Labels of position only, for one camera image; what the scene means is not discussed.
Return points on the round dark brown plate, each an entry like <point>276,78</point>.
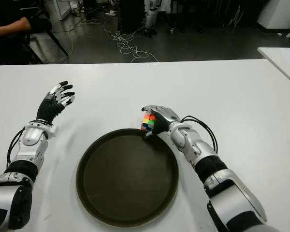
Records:
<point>125,178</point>

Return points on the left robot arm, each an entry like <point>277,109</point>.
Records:
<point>31,147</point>

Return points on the white cabinet with black base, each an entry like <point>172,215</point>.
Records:
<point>278,14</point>

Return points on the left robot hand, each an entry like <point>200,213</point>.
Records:
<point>47,108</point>

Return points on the multicoloured Rubik's cube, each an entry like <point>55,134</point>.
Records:
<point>147,122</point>

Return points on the black chair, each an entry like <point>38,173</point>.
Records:
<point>55,41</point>

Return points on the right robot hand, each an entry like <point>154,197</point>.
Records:
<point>165,116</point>

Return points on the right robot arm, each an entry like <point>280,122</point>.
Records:
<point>207,164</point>

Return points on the white storage unit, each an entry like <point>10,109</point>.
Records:
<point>58,8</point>

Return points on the white side table corner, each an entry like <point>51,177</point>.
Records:
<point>280,60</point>

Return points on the person in black shirt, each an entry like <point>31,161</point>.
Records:
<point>12,26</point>

